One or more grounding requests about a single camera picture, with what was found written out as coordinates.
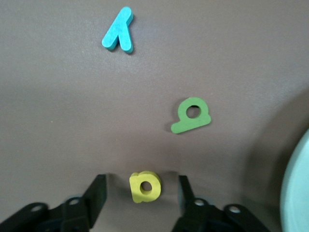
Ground brown table cover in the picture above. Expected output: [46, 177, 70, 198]
[0, 0, 309, 232]

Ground teal letter y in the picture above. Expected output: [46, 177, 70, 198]
[101, 6, 135, 54]

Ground green plate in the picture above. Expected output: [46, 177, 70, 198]
[280, 128, 309, 232]

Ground yellow letter a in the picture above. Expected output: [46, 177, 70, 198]
[129, 171, 162, 203]

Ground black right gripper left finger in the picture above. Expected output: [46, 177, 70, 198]
[48, 174, 108, 232]

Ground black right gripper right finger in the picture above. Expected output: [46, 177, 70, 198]
[172, 175, 232, 232]

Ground green letter b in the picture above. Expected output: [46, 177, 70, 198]
[170, 97, 212, 134]

